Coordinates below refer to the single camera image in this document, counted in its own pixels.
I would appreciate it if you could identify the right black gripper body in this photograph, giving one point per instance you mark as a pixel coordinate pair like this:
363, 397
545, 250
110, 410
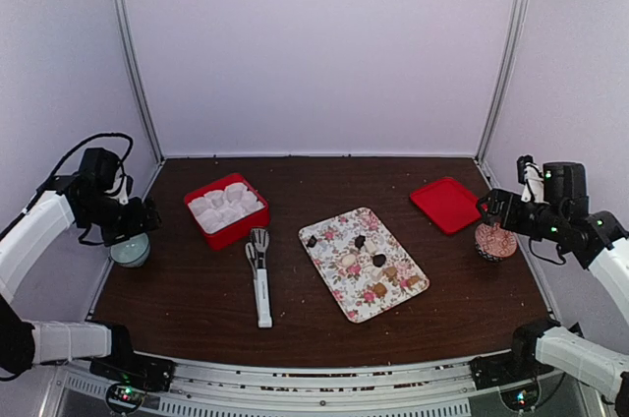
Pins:
539, 226

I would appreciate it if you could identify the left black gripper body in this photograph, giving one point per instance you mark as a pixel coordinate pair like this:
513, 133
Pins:
115, 221

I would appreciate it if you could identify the black white kitchen tongs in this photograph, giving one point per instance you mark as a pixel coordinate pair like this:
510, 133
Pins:
256, 250

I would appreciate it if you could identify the brown striped chocolate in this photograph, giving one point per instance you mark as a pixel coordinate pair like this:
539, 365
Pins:
379, 290

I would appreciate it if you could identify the dark chocolate cube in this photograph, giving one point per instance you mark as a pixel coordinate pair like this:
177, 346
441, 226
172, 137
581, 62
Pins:
360, 241

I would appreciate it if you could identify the dark round chocolate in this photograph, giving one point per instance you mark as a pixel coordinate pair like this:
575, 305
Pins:
379, 260

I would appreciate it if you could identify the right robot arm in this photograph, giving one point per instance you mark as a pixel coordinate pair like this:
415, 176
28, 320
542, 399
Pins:
579, 261

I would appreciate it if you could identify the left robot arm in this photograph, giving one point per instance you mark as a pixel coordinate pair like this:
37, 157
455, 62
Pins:
87, 187

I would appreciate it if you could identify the red chocolate box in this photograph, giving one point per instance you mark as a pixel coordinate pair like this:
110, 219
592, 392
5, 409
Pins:
226, 210

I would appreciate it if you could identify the tan barrel chocolate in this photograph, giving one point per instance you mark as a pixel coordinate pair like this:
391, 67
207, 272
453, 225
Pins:
413, 280

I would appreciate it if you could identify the white rectangular chocolate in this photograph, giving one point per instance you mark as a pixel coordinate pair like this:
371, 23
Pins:
370, 247

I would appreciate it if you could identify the white cube chocolate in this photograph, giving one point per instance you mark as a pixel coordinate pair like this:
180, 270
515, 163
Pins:
376, 274

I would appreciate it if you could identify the white round swirl chocolate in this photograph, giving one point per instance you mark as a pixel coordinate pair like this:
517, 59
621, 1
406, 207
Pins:
348, 260

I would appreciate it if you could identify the pale green ceramic bowl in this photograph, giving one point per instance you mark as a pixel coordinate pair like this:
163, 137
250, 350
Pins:
131, 253

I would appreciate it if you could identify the red patterned ceramic bowl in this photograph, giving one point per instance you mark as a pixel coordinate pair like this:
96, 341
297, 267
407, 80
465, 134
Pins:
494, 243

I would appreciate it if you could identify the red box lid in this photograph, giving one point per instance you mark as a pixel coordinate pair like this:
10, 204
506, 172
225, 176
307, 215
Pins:
448, 204

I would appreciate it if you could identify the floral serving tray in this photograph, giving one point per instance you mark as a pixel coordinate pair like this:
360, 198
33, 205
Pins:
351, 287

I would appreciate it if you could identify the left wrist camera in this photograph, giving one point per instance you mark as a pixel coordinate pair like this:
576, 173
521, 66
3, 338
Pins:
122, 189

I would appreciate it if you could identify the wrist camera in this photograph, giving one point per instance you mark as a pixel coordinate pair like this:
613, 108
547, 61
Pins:
531, 177
122, 189

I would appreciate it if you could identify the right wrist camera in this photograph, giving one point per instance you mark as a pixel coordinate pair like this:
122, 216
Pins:
531, 177

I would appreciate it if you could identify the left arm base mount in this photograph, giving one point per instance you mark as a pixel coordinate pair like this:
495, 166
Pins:
132, 381

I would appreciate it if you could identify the right aluminium frame post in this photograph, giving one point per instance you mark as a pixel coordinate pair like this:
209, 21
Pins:
517, 18

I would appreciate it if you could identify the aluminium frame post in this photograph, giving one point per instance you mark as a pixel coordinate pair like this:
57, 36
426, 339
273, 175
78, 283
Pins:
135, 78
517, 18

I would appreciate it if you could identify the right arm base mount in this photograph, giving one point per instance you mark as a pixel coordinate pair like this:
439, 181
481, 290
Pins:
517, 382

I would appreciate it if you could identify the front aluminium rail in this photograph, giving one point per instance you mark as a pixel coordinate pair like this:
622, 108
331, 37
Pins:
437, 388

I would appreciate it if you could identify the left aluminium frame post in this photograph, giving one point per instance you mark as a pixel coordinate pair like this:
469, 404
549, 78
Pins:
135, 78

